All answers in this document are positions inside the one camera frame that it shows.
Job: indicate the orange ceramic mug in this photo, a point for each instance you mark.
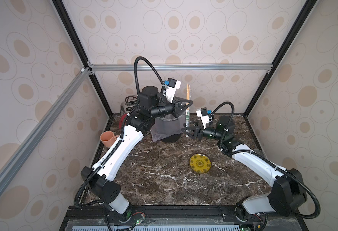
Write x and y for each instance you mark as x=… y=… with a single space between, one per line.
x=108 y=138

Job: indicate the black corner frame post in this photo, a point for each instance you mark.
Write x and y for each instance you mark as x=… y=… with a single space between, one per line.
x=286 y=44

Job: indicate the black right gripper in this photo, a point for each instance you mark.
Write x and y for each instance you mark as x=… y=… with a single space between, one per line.
x=199 y=133

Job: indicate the yellow patterned round plate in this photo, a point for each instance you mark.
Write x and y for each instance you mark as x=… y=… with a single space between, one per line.
x=200 y=163

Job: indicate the red polka dot toaster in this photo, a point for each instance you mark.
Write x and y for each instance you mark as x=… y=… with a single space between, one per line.
x=122 y=119

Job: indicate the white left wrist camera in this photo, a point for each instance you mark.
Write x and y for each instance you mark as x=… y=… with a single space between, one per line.
x=170 y=88

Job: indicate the green clear chopstick wrapper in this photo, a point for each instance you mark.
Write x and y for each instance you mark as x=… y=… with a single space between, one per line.
x=187 y=117

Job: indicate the clear plastic bin liner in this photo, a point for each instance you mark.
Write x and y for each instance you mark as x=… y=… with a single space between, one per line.
x=166 y=127

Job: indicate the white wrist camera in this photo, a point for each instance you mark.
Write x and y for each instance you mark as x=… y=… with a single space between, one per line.
x=170 y=88
x=205 y=116

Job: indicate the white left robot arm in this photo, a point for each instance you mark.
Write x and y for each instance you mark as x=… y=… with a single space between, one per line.
x=99 y=186

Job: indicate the wooden disposable chopsticks pair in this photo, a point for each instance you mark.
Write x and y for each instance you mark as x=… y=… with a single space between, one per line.
x=188 y=91

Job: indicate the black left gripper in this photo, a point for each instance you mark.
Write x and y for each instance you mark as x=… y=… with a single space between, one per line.
x=176 y=108

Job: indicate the silver aluminium frame rail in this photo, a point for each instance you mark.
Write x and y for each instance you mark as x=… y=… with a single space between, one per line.
x=13 y=165

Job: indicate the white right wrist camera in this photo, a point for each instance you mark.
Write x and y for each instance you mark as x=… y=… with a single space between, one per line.
x=205 y=116

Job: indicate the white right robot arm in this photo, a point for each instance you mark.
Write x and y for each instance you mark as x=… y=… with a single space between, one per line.
x=286 y=195

